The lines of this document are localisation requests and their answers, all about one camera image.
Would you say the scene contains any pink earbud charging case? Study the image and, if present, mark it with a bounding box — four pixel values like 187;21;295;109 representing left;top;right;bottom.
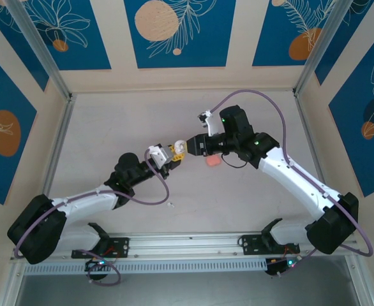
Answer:
205;154;223;168

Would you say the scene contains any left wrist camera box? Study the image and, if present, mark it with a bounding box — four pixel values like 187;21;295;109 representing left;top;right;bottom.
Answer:
147;143;174;167

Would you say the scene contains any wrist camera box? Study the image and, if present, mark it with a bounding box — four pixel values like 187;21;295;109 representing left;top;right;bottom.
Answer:
197;109;223;137
147;143;174;167

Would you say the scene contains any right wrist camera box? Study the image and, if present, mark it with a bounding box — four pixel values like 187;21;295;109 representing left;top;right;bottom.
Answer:
197;109;223;137

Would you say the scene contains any thin black wire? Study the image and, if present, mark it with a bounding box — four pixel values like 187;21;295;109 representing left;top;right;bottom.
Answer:
221;152;249;169

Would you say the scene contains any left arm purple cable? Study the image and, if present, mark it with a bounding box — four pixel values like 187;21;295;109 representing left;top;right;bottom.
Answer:
13;149;170;287

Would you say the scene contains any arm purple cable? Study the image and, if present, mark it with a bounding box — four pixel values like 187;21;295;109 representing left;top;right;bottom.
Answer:
209;90;374;278
13;149;170;287

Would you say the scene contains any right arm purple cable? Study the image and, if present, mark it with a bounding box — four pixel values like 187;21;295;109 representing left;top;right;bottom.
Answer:
209;90;374;278

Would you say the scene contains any aluminium side rail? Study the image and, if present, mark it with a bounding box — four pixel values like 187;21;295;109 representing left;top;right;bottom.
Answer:
294;92;333;196
42;95;77;196

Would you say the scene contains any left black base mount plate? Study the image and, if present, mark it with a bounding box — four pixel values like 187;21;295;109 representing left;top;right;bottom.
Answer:
71;237;130;259

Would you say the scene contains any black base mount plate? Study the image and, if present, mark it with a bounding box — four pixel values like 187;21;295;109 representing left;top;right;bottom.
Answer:
239;235;301;256
71;237;130;259

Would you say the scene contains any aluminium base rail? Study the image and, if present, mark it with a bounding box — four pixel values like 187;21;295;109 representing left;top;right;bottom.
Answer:
10;231;362;261

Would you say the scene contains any grey slotted cable duct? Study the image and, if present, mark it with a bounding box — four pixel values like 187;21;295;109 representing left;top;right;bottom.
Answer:
24;258;267;275

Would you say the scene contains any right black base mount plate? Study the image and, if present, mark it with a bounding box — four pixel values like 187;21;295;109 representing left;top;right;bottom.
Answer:
239;235;301;256

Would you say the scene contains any aluminium corner post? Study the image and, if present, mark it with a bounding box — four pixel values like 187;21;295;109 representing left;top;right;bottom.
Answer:
6;0;73;100
292;0;374;96

